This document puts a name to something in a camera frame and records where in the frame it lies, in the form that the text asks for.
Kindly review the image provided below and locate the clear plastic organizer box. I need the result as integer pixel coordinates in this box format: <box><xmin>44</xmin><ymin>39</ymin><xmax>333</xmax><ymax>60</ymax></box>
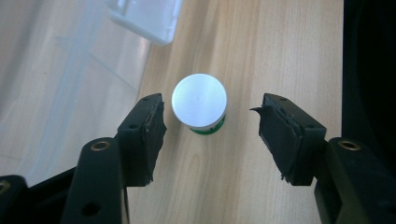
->
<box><xmin>0</xmin><ymin>0</ymin><xmax>184</xmax><ymax>189</ymax></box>

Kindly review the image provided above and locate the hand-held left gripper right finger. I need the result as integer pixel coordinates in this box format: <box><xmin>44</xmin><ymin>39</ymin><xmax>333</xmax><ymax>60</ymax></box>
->
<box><xmin>249</xmin><ymin>92</ymin><xmax>328</xmax><ymax>187</ymax></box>

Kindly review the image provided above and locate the white-capped green jar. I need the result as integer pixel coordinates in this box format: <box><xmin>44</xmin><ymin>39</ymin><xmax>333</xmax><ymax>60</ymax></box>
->
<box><xmin>171</xmin><ymin>73</ymin><xmax>229</xmax><ymax>136</ymax></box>

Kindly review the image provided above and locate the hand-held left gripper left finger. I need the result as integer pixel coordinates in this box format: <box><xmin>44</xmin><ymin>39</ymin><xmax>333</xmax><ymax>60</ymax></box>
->
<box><xmin>116</xmin><ymin>92</ymin><xmax>168</xmax><ymax>188</ymax></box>

